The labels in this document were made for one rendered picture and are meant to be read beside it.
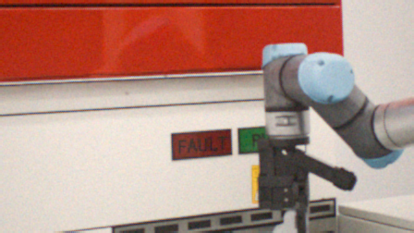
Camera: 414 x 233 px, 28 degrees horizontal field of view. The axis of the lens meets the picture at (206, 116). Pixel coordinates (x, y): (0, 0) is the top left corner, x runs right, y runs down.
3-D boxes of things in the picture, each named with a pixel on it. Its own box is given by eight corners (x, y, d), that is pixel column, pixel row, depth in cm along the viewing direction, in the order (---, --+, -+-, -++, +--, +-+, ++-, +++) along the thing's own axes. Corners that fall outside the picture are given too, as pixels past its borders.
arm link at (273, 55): (275, 43, 132) (252, 46, 140) (278, 113, 133) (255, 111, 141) (319, 42, 135) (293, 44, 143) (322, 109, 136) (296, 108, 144)
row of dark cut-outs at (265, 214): (114, 242, 140) (113, 227, 140) (332, 213, 159) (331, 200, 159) (115, 243, 140) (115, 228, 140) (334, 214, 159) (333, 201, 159)
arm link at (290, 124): (310, 108, 142) (308, 111, 134) (311, 135, 142) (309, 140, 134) (266, 110, 143) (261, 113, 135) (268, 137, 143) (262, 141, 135)
